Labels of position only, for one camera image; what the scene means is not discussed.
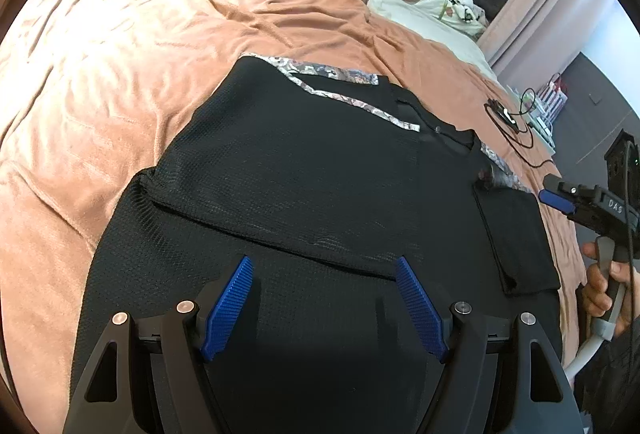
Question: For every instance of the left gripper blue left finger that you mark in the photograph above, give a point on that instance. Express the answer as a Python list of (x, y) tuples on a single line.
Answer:
[(219, 305)]

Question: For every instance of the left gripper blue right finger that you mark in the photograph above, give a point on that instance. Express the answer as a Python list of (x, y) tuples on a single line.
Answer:
[(424, 316)]

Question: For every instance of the black t-shirt with patterned trim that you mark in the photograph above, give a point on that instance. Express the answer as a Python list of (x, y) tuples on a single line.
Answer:
[(324, 185)]

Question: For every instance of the person's right hand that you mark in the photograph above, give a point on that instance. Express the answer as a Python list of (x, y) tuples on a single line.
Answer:
[(595, 301)]

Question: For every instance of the white nightstand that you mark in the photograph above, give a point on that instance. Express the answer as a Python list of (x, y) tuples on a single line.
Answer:
[(529, 109)]

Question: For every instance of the small black device on bed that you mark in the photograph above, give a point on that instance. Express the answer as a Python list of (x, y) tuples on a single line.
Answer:
[(501, 111)]

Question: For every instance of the right pink curtain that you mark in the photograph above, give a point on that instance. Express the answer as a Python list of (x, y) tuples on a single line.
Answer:
[(531, 40)]

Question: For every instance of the black white patterned cloth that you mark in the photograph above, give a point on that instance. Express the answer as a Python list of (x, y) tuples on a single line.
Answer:
[(464, 16)]

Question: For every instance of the peach brown blanket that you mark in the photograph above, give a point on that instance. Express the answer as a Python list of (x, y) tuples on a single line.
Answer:
[(92, 91)]

